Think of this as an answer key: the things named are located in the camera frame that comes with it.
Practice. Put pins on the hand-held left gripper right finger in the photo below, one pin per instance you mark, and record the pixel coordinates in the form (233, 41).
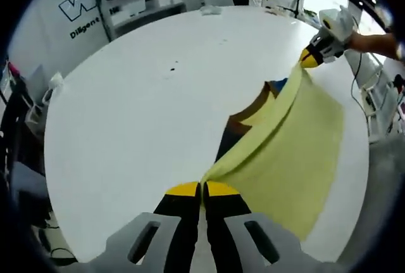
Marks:
(253, 244)

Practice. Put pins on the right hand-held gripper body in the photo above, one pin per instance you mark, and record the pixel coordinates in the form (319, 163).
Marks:
(340, 24)

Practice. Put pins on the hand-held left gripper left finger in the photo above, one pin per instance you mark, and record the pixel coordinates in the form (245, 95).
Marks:
(148, 241)

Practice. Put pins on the yellow blue grey garment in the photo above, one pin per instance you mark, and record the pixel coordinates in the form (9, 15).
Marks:
(284, 159)

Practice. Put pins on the white crumpled cloth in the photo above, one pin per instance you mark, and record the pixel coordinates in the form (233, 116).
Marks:
(211, 10)

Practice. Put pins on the grey mesh office chair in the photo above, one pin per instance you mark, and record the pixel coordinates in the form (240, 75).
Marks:
(386, 175)

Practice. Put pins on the grey metal shelving unit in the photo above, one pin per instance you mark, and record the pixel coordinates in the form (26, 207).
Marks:
(104, 13)

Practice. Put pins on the red hanging cloth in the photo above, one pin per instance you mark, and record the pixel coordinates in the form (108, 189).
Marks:
(14, 70)

